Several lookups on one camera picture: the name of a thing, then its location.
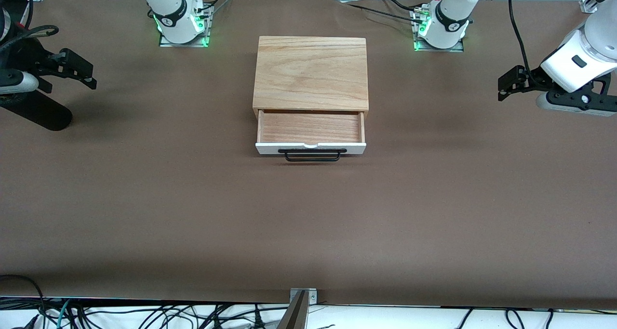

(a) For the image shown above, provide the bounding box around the black base cable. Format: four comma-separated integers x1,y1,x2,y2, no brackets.
193,0,235,16
337,1,425,24
378,0,427,13

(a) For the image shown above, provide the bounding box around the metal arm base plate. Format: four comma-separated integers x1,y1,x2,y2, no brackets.
159,4,211,48
414,9,465,53

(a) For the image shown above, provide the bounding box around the white-fronted wooden drawer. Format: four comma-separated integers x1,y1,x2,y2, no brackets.
255,110,367,156

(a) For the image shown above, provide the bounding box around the wooden drawer cabinet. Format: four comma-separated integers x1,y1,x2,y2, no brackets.
252,36,370,122

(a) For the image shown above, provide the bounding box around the brown table cover sheet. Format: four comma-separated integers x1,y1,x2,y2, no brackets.
0,0,617,310

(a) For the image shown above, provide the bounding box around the black looped cable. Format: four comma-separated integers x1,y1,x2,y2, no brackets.
0,274,46,329

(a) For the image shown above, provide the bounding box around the brown support bar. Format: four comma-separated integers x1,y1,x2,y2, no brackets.
277,290,309,329

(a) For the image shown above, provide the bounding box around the teal cable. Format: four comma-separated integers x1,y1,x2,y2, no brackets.
57,299,72,329

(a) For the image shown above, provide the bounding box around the black metal drawer handle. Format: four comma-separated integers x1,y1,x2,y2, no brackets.
278,148,348,163

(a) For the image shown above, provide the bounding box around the black cable tangle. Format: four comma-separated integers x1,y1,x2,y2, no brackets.
72,303,290,329

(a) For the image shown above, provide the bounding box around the metal clamp bracket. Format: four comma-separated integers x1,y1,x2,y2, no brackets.
289,288,318,304

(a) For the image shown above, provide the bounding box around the black left camera cable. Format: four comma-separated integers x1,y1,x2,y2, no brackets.
507,0,535,79

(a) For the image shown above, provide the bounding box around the black left camera bracket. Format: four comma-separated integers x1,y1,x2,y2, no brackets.
550,78,617,110

